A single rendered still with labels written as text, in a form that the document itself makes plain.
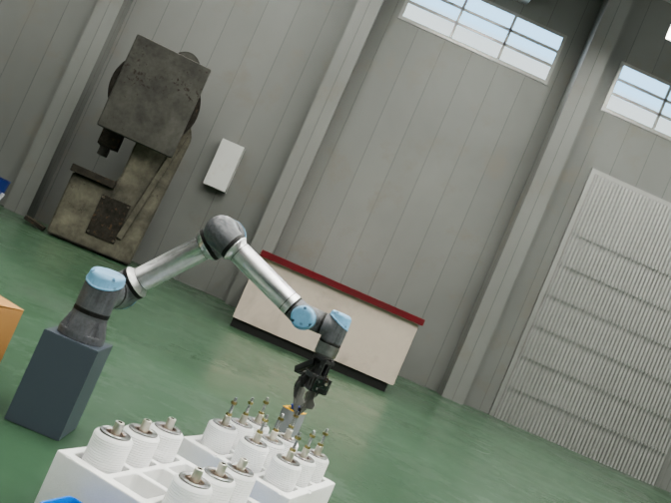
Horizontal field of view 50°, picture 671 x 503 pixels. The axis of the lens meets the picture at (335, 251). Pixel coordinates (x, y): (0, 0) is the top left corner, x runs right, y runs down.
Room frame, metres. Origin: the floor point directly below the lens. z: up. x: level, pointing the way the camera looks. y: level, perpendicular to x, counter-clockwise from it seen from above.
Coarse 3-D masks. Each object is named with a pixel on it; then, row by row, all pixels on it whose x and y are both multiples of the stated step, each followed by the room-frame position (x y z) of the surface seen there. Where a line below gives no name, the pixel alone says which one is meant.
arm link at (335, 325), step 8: (336, 312) 2.37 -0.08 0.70; (328, 320) 2.37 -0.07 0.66; (336, 320) 2.36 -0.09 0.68; (344, 320) 2.36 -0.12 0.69; (328, 328) 2.36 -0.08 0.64; (336, 328) 2.36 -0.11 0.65; (344, 328) 2.37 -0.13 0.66; (328, 336) 2.36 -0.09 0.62; (336, 336) 2.36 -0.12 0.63; (344, 336) 2.39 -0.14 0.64; (336, 344) 2.37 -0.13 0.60
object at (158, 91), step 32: (128, 64) 8.01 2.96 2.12; (160, 64) 8.08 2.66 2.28; (192, 64) 8.16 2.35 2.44; (128, 96) 8.04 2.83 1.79; (160, 96) 8.12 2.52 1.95; (192, 96) 8.19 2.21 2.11; (128, 128) 8.07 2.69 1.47; (160, 128) 8.15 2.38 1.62; (128, 160) 8.40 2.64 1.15; (160, 160) 8.46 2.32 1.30; (64, 192) 8.28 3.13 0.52; (96, 192) 8.34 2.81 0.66; (128, 192) 8.42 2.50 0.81; (160, 192) 8.50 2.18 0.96; (32, 224) 8.35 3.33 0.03; (64, 224) 8.30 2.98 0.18; (96, 224) 8.36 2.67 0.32; (128, 224) 8.43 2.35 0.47; (128, 256) 8.49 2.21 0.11
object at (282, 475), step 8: (272, 464) 2.12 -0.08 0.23; (280, 464) 2.10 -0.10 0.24; (288, 464) 2.11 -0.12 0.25; (272, 472) 2.11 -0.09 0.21; (280, 472) 2.10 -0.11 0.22; (288, 472) 2.10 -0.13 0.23; (296, 472) 2.11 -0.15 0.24; (264, 480) 2.13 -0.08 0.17; (272, 480) 2.10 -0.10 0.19; (280, 480) 2.10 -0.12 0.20; (288, 480) 2.10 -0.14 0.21; (296, 480) 2.13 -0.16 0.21; (280, 488) 2.10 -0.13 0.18; (288, 488) 2.11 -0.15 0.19
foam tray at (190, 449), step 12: (192, 444) 2.18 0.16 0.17; (192, 456) 2.17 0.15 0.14; (204, 456) 2.16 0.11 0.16; (216, 456) 2.15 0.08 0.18; (228, 456) 2.19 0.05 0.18; (264, 468) 2.23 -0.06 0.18; (324, 480) 2.39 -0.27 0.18; (252, 492) 2.09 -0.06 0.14; (264, 492) 2.08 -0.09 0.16; (276, 492) 2.06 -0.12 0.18; (300, 492) 2.14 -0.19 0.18; (312, 492) 2.21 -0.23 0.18; (324, 492) 2.32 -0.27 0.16
